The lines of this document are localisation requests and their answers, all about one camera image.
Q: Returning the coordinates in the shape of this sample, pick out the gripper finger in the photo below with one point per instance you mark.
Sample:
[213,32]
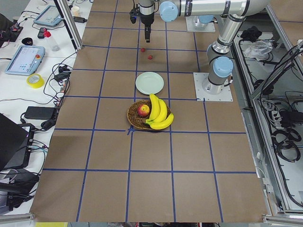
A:
[147,33]

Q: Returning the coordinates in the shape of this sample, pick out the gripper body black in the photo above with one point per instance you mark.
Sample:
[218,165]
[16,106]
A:
[147,17]

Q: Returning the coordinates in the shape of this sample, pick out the pale green plate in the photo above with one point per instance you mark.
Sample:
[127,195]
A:
[149,83]

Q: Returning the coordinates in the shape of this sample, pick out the paper cup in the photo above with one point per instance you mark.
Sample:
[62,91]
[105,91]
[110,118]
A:
[75,11]

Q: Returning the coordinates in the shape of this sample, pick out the red apple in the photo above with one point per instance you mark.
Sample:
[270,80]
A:
[143,110]

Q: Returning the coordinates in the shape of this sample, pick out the wicker basket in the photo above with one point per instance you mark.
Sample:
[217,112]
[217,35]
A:
[137,121]

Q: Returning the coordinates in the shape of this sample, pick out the yellow banana bunch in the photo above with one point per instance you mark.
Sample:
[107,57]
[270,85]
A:
[159,118]

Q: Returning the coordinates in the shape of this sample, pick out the clear bottle red cap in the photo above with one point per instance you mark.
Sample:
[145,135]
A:
[51,41]

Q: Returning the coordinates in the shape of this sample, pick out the far blue teach pendant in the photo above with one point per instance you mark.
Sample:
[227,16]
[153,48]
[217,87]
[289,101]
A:
[48,17]

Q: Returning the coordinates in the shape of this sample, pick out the blue teach pendant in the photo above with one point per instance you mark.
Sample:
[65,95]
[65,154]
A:
[48,17]
[26,60]

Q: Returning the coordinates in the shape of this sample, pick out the crumpled white cloth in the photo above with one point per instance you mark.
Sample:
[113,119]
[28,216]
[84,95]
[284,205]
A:
[259,50]

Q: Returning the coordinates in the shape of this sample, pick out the black round cap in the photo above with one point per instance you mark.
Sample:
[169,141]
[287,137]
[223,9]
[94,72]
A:
[27,41]

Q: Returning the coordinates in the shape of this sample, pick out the yellow tape roll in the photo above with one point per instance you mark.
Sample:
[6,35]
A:
[35,81]

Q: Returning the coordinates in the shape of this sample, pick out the near blue teach pendant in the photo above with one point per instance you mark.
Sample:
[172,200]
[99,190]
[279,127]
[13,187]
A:
[26,60]

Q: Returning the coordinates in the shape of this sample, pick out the black power adapter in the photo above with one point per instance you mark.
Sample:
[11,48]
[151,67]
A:
[39,113]

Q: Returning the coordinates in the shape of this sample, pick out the black laptop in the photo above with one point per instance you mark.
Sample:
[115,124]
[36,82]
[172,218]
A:
[15,142]

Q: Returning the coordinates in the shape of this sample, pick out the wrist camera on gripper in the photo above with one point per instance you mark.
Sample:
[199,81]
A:
[134,14]

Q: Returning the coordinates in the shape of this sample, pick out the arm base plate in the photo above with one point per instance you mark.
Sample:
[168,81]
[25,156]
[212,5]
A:
[206,91]
[202,24]

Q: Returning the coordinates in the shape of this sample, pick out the aluminium frame post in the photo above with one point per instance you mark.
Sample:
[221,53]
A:
[69,23]

